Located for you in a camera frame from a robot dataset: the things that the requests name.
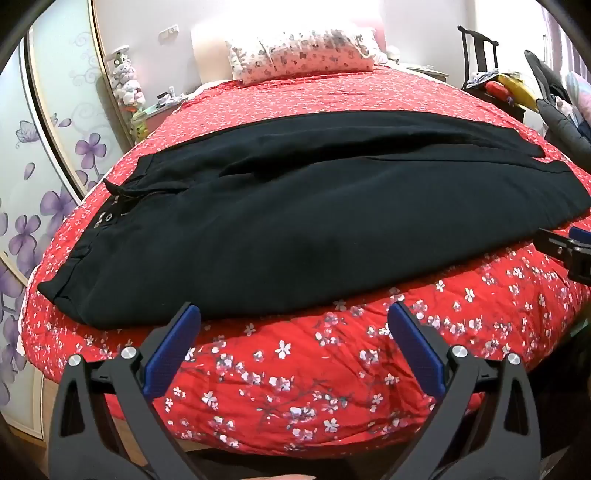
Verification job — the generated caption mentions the cream padded headboard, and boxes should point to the cream padded headboard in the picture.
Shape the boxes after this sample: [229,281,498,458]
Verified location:
[191,22,234,85]

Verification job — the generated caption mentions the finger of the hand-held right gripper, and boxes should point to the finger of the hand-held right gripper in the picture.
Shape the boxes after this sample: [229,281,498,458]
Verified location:
[534,225,591,283]

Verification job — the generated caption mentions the stack of plush toys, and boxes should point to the stack of plush toys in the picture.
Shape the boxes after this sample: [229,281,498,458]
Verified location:
[104,45,149,139]

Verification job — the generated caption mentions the yellow plush toy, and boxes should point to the yellow plush toy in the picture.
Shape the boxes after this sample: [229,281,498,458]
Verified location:
[496,74,539,112]

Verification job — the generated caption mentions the black pants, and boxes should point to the black pants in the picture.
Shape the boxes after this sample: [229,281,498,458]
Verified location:
[37,110,591,330]

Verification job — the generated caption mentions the purple flower wardrobe door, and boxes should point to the purple flower wardrobe door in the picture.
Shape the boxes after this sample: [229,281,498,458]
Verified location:
[0,0,122,439]

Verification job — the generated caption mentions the cluttered bedside table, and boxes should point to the cluttered bedside table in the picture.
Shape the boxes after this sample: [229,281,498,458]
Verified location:
[137,88,191,136]

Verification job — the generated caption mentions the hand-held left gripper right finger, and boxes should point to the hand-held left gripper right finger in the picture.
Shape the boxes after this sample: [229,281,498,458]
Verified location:
[379,300,544,480]

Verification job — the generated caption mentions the white patterned pillow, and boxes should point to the white patterned pillow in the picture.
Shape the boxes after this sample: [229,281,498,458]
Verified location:
[225,27,376,86]

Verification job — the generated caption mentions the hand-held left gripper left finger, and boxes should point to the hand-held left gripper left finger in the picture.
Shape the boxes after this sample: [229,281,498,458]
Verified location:
[48,302,218,480]

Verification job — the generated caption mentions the red floral bedspread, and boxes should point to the red floral bedspread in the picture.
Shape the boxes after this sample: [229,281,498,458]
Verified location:
[16,65,591,460]

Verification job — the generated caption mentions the grey padded jacket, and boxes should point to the grey padded jacket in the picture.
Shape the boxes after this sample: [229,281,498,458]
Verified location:
[524,50,591,172]

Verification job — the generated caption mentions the pink curtain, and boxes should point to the pink curtain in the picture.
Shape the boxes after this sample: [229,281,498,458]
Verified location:
[541,0,587,84]

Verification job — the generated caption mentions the wooden bedside table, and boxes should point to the wooden bedside table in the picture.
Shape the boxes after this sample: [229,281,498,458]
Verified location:
[406,62,450,85]

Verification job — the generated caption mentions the pastel pink blanket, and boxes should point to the pastel pink blanket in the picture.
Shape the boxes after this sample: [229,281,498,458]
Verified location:
[564,71,591,121]

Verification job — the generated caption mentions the black wooden chair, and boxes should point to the black wooden chair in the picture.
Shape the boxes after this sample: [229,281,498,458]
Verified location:
[457,25,528,121]

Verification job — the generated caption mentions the red plush toy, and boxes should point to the red plush toy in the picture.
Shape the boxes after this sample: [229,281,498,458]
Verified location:
[482,82,514,105]

